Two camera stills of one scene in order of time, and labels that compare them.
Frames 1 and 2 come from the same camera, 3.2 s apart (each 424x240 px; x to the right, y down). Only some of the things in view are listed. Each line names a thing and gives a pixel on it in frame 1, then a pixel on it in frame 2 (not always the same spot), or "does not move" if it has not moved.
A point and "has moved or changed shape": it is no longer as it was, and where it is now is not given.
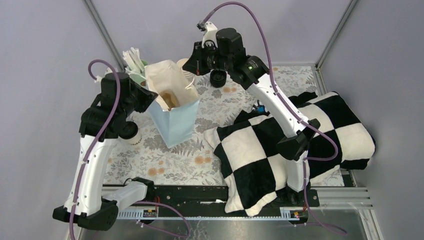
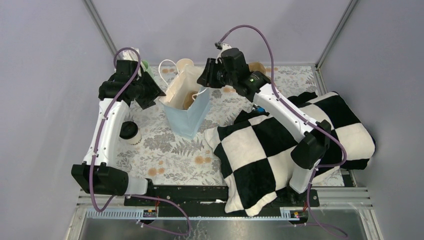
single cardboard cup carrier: (170, 99) to (188, 99)
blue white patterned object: (260, 108) does not move
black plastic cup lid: (128, 130) does not move
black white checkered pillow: (252, 168) does not move
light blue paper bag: (174, 113) has moved or changed shape
